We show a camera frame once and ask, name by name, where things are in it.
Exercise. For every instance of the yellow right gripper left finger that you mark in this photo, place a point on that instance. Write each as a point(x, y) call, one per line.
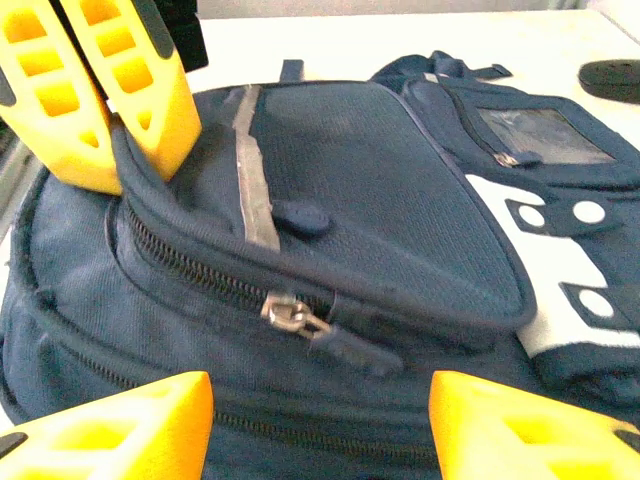
point(165, 405)

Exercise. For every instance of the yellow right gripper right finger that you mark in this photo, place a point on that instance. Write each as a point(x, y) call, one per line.
point(465, 415)

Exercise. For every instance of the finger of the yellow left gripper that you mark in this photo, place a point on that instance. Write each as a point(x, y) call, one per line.
point(170, 125)
point(65, 150)

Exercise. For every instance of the navy blue backpack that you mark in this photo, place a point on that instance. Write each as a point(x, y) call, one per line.
point(375, 200)

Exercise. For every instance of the black computer mouse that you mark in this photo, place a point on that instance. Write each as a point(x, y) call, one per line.
point(615, 82)

